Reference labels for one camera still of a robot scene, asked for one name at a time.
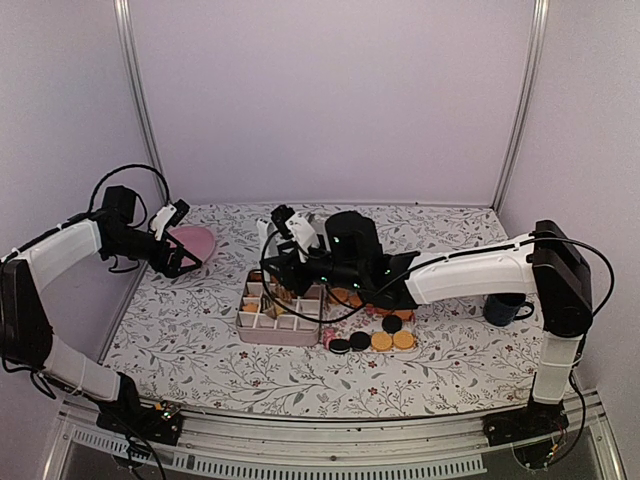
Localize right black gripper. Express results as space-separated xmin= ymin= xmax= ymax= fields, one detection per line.
xmin=258 ymin=239 xmax=365 ymax=298

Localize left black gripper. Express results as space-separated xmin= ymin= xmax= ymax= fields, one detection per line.
xmin=105 ymin=226 xmax=202 ymax=277

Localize metal serving tongs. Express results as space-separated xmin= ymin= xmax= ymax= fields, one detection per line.
xmin=255 ymin=217 xmax=289 ymax=319

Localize pink divided cookie tin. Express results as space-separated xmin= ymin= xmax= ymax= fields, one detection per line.
xmin=236 ymin=270 xmax=325 ymax=347

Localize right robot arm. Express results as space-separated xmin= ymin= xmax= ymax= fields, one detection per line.
xmin=259 ymin=205 xmax=594 ymax=436

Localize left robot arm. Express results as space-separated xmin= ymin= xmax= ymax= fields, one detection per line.
xmin=1 ymin=186 xmax=202 ymax=434

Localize pink plate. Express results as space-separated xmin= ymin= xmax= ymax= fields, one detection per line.
xmin=170 ymin=226 xmax=216 ymax=262

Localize floral tablecloth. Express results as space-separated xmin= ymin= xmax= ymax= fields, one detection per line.
xmin=102 ymin=204 xmax=543 ymax=418

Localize floral cookie tray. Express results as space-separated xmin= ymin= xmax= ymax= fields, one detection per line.
xmin=321 ymin=288 xmax=418 ymax=354

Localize black sandwich cookie left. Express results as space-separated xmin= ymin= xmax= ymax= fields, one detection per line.
xmin=328 ymin=339 xmax=351 ymax=355

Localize black sandwich cookie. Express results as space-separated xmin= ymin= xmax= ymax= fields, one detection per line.
xmin=349 ymin=331 xmax=371 ymax=351
xmin=328 ymin=339 xmax=351 ymax=355

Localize black sandwich cookie right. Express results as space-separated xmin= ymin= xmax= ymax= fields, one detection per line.
xmin=349 ymin=331 xmax=371 ymax=351

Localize yellow round biscuit left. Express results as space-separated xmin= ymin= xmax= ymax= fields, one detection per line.
xmin=371 ymin=331 xmax=394 ymax=352

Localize yellow round biscuit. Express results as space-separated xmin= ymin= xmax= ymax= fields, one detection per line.
xmin=371 ymin=331 xmax=394 ymax=352
xmin=392 ymin=330 xmax=416 ymax=350

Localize yellow round biscuit right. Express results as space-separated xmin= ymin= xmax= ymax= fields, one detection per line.
xmin=392 ymin=330 xmax=416 ymax=350

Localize dark blue mug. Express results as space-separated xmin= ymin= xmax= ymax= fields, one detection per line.
xmin=483 ymin=293 xmax=535 ymax=327

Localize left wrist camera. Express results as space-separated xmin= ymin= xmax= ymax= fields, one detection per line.
xmin=148 ymin=199 xmax=190 ymax=241

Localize black camera cable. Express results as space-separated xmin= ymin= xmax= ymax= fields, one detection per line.
xmin=88 ymin=163 xmax=171 ymax=211

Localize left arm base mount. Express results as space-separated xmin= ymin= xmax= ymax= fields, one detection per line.
xmin=96 ymin=402 xmax=184 ymax=446

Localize front aluminium rail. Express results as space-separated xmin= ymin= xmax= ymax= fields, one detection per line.
xmin=43 ymin=390 xmax=627 ymax=479

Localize left aluminium frame post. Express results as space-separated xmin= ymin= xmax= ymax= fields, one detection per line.
xmin=113 ymin=0 xmax=171 ymax=201

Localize aluminium frame post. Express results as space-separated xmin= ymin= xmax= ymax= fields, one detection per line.
xmin=113 ymin=0 xmax=171 ymax=201
xmin=491 ymin=0 xmax=550 ymax=214

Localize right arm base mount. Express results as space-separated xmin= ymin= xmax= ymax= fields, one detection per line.
xmin=482 ymin=400 xmax=569 ymax=446

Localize right aluminium frame post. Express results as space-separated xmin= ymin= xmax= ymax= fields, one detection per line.
xmin=491 ymin=0 xmax=550 ymax=214

